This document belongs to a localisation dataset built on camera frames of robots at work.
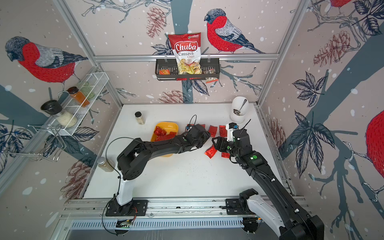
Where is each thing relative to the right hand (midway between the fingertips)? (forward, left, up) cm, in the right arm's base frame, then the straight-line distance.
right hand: (216, 138), depth 78 cm
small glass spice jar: (+23, +52, -11) cm, 58 cm away
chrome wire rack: (-11, +78, +11) cm, 79 cm away
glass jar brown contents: (-13, +61, -10) cm, 63 cm away
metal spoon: (+33, -19, -15) cm, 40 cm away
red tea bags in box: (+12, +36, -17) cm, 42 cm away
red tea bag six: (+1, +2, -17) cm, 17 cm away
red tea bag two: (+18, 0, -18) cm, 26 cm away
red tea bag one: (+16, -7, -17) cm, 24 cm away
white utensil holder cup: (+31, -19, -9) cm, 38 cm away
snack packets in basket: (+34, +4, +13) cm, 37 cm away
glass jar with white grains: (-2, +70, +18) cm, 72 cm away
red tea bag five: (0, -8, -19) cm, 21 cm away
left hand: (+8, +1, -7) cm, 11 cm away
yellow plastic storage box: (+18, +31, -16) cm, 39 cm away
